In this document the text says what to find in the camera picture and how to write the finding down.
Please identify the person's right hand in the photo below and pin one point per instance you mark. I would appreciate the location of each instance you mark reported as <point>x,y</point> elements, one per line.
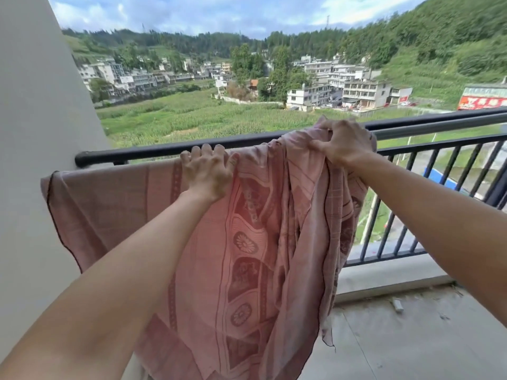
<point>346,144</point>

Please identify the red billboard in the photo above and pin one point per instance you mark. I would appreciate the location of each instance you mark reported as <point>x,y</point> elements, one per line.
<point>483,100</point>

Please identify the grey metal pipe drying rack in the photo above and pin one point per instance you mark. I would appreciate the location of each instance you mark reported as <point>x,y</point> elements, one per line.
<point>435,127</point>

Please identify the small white cylinder scrap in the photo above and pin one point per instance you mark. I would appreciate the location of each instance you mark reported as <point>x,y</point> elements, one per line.
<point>397,305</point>

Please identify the person's left forearm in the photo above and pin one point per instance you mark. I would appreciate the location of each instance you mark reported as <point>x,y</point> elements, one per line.
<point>119,292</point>

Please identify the pink patterned bed sheet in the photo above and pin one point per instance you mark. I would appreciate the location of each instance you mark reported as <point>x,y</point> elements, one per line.
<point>277,233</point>

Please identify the white multi-storey buildings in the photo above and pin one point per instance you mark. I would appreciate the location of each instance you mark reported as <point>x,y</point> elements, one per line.
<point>356,90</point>

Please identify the black metal balcony railing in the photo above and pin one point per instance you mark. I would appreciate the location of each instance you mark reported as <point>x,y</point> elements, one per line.
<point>158,149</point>

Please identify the cluster of village houses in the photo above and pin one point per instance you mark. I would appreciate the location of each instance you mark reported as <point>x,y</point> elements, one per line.
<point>130,79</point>

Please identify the person's right forearm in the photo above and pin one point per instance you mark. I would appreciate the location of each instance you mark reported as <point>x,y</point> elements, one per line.
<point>435,221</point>

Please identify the person's left hand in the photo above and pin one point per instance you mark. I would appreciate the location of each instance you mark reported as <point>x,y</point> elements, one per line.
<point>208,174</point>

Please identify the blue roof canopy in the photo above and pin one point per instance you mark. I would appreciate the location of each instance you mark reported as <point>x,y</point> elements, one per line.
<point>443,180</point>

